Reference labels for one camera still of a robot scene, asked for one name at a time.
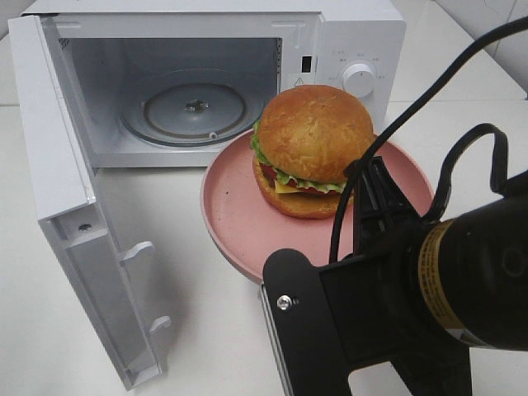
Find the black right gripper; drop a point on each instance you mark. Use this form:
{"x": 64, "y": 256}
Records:
{"x": 327, "y": 321}

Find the pink round plate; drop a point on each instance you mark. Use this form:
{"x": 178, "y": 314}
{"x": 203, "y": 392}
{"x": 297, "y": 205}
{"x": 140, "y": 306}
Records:
{"x": 247, "y": 230}

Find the burger with lettuce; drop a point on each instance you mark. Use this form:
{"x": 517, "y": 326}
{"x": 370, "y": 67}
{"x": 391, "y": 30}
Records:
{"x": 302, "y": 144}

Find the white microwave door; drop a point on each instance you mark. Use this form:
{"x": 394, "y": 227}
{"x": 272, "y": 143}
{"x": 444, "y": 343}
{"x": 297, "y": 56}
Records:
{"x": 113, "y": 284}

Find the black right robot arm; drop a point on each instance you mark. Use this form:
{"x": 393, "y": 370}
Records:
{"x": 472, "y": 270}

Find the upper white microwave knob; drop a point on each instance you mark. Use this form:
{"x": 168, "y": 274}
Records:
{"x": 358, "y": 78}

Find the glass microwave turntable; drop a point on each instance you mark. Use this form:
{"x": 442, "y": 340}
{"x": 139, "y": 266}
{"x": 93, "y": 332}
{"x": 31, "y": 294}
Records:
{"x": 196, "y": 107}

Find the white microwave oven body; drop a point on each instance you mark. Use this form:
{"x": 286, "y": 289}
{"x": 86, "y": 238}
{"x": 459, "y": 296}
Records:
{"x": 116, "y": 44}

